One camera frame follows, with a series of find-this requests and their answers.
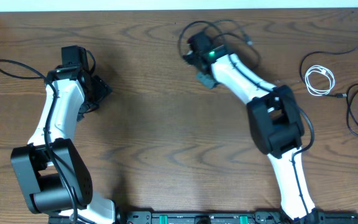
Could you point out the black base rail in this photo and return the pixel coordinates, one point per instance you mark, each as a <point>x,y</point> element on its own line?
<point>258,217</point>

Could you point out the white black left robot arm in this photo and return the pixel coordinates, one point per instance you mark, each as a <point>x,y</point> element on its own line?
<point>51,174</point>

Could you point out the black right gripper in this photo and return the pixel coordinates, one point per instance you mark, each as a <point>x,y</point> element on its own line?
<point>207,84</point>

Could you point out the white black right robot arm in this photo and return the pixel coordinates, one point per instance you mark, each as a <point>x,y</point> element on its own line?
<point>276,121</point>

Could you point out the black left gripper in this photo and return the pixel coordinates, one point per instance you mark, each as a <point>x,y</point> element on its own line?
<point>104,90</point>

